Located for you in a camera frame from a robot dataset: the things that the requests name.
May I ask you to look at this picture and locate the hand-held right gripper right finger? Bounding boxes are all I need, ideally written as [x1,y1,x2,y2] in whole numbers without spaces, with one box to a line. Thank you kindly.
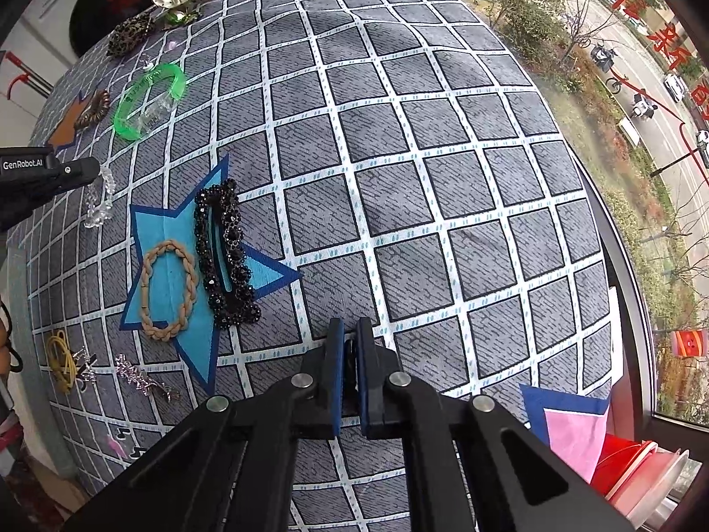
[357,317,635,532]

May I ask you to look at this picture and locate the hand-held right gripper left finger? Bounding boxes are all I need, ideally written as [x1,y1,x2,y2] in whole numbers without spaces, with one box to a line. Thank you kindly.
[61,317,347,532]

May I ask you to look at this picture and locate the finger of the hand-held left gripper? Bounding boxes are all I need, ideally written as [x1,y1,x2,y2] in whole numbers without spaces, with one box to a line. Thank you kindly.
[54,156,102,190]

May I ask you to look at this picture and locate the clear crystal hair tie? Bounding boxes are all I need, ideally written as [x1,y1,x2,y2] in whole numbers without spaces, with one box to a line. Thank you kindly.
[83,165,118,230]

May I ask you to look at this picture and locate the green translucent bracelet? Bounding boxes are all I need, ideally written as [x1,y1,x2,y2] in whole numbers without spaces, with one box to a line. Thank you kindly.
[113,63,187,141]

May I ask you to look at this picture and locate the orange star patch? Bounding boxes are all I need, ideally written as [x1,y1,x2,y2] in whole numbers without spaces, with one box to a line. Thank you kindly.
[47,91,93,151]

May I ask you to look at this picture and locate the blue star patch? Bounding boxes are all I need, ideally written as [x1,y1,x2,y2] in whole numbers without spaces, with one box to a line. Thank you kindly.
[120,153,303,395]

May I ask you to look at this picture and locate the white cabinet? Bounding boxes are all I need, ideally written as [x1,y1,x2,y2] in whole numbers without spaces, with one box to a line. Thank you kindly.
[0,8,78,102]

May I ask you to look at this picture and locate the leopard print scrunchie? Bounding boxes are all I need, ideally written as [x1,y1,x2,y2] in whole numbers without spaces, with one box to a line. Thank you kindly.
[107,10,156,58]

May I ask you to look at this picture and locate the black beaded hair clip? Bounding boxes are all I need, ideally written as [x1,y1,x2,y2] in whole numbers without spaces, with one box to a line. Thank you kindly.
[194,178,261,329]

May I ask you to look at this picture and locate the green leaf brooch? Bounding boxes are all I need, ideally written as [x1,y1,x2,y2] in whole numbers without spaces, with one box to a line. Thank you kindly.
[162,6,201,28]

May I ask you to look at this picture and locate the silver rhinestone brooch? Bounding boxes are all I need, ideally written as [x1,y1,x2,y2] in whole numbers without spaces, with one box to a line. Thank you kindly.
[72,346,100,383]

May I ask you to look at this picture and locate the silver rhinestone hair clip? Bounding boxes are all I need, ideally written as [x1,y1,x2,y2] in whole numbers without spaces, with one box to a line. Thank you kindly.
[113,355,181,403]

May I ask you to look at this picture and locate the pink star patch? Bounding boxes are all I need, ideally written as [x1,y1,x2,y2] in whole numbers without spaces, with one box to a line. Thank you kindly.
[519,383,613,483]

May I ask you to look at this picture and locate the red plastic container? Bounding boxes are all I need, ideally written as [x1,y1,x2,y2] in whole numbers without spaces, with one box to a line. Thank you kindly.
[589,433,658,497]

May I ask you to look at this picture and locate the red hanging lantern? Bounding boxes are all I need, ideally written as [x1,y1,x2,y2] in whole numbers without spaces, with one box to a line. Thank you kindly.
[670,329,709,359]

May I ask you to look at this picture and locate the scooter with rider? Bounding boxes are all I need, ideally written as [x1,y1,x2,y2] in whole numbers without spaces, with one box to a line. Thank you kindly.
[631,91,660,121]

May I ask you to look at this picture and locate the parked scooter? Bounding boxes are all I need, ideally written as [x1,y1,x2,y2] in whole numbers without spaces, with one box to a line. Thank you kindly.
[589,41,616,73]

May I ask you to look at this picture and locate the white car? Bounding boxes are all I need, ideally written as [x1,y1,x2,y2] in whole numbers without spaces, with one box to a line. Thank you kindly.
[662,72,688,102]

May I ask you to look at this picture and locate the red window decoration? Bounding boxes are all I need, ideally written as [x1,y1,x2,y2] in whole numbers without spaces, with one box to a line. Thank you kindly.
[608,0,709,170]

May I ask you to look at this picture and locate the brown spiral hair tie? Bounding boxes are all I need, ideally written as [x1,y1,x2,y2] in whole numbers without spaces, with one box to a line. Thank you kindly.
[74,90,112,130]

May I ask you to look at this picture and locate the red handled tool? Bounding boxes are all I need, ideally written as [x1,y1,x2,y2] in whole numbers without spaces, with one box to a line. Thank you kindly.
[0,50,54,101]

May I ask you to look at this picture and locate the tan braided hair tie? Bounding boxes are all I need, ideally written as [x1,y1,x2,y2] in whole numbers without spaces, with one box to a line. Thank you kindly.
[140,239,199,342]

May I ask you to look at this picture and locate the yellow hair ties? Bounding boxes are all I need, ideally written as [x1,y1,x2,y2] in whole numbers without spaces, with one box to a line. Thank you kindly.
[45,331,79,395]

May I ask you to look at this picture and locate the dark window frame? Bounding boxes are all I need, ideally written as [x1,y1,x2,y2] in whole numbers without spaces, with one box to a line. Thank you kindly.
[565,144,709,434]

